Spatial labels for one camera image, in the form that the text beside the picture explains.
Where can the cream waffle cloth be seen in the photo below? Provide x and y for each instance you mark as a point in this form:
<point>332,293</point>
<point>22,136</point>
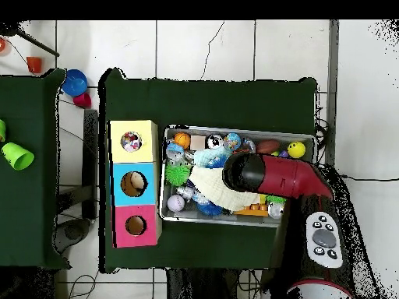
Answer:
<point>215,187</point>

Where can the colourful dotted napkin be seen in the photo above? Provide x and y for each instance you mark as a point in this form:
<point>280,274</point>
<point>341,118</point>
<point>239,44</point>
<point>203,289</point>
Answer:
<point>131,141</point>

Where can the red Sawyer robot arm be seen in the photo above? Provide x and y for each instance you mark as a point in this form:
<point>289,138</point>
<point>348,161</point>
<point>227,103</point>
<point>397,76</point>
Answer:
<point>290,177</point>

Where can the silver mesh bin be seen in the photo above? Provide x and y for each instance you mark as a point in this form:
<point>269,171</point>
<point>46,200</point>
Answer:
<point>193,218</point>

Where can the wooden box with three holes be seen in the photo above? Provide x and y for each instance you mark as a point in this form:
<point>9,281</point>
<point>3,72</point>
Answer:
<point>148,193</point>

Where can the light blue cloth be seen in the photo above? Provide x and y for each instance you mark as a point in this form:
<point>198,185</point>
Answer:
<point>204,155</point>

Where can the green spiky ball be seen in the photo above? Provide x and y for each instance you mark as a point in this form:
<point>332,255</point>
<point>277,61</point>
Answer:
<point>177,174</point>
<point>276,199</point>

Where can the orange basketball toy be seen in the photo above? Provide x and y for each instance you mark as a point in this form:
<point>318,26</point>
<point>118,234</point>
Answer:
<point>182,140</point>

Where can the small globe ball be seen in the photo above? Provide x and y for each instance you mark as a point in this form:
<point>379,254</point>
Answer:
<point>232,141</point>

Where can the white baseball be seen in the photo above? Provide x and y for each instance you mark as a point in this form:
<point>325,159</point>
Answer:
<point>175,203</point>

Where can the dark green tablecloth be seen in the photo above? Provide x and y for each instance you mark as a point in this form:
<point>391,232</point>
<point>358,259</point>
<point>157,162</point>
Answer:
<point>218,99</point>

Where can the orange toy brick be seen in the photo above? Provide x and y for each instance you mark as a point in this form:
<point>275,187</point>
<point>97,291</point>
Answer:
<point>254,211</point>

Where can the yellow smiley ball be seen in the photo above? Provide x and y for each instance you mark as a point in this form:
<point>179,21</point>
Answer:
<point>296,149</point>

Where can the black upright board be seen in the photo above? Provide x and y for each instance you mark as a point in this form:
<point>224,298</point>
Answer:
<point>91,140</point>

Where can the red cup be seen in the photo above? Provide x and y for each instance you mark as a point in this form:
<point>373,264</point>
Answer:
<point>82,100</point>

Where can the black floor stand base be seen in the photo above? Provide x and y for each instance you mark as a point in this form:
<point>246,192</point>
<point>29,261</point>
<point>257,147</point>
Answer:
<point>73,232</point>

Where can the blue bowl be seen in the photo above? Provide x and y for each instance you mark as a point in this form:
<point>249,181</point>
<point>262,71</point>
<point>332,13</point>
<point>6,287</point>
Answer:
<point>74,82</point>

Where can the green cloth side table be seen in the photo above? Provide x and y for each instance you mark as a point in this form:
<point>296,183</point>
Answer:
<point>28,202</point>

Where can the green cup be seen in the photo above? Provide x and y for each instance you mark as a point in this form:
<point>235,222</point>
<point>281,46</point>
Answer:
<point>2,130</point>
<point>18,155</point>

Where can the orange cup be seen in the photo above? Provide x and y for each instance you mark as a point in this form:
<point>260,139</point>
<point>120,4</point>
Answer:
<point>33,64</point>

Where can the black tripod pole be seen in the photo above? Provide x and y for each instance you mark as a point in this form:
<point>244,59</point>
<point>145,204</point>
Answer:
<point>37,46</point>

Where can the small red object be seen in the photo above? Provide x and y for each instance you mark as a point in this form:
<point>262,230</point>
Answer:
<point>2,45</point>

